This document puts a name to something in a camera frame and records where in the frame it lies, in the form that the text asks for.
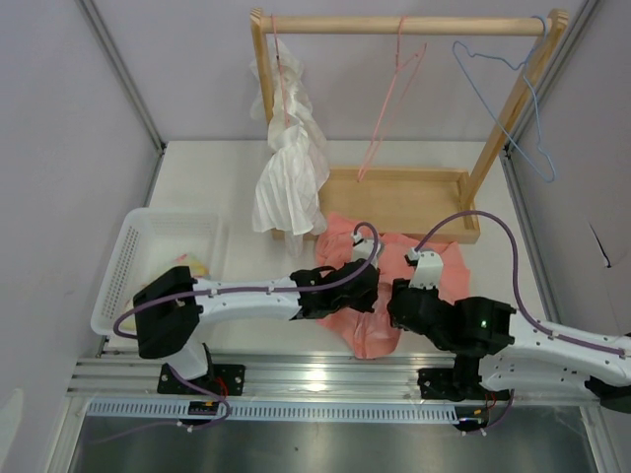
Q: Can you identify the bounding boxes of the empty pink wire hanger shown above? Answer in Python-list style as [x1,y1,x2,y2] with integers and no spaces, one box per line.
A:
[356,16,427,182]

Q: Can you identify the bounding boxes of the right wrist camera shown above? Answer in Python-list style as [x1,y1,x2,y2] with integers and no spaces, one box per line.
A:
[405,248,444,290]

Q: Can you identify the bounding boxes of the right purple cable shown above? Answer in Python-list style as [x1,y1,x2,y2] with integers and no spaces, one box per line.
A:
[416,210,631,359]

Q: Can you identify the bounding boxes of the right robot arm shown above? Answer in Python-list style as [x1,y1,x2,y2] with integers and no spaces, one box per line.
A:
[387,279,630,414]

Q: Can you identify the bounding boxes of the white plastic basket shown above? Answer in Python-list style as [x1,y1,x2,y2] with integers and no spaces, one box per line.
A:
[91,208,229,336]

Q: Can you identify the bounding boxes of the pink skirt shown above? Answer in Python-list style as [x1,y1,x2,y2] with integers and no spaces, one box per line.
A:
[318,233,470,359]

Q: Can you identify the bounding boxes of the blue wire hanger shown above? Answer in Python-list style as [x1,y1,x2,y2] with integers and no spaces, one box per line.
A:
[452,15,557,184]

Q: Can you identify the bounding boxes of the pastel floral cloth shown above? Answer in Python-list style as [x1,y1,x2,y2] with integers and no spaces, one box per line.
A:
[113,254,209,344]

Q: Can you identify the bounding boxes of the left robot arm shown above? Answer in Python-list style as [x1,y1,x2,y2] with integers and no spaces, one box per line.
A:
[133,258,380,395]

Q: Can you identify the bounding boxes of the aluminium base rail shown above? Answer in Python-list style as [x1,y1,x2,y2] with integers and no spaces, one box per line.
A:
[66,348,602,425]

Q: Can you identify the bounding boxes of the pink hanger with white garment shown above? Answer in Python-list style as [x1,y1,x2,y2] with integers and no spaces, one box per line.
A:
[270,14,291,129]

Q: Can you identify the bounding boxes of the wooden clothes rack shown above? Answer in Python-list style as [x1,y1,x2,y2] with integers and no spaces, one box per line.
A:
[249,8,569,238]

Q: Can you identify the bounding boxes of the white garment on hanger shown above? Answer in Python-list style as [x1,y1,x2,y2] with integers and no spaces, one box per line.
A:
[251,38,329,257]

